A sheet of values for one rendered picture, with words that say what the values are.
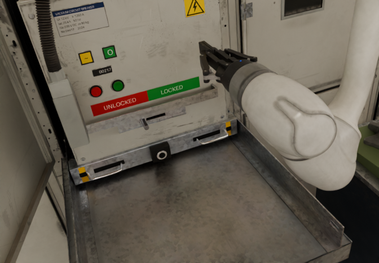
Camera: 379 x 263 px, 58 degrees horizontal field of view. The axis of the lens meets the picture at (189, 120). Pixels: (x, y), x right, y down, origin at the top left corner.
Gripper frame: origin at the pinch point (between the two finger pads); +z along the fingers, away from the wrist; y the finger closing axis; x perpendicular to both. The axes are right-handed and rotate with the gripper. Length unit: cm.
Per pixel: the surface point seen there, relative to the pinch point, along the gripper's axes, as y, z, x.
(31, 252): -68, 30, -74
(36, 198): -53, 13, -37
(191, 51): 0.4, 13.5, -4.5
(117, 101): -23.0, 13.4, -13.5
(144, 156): -19.7, 12.2, -33.6
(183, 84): -3.5, 13.4, -13.8
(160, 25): -7.2, 13.5, 4.6
